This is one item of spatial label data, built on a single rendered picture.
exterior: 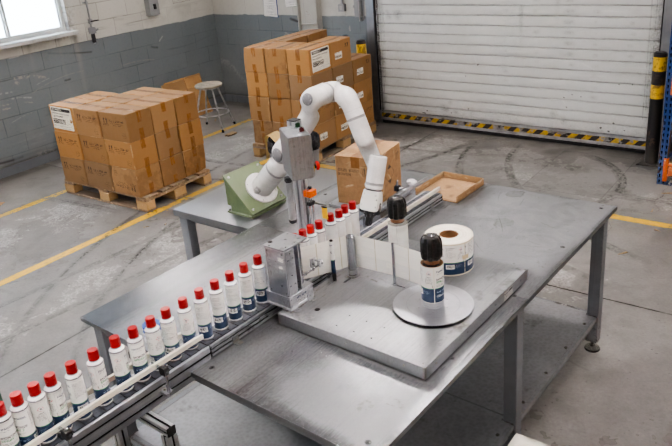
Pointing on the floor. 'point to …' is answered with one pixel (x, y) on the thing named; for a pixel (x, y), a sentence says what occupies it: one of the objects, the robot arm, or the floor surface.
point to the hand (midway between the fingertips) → (368, 221)
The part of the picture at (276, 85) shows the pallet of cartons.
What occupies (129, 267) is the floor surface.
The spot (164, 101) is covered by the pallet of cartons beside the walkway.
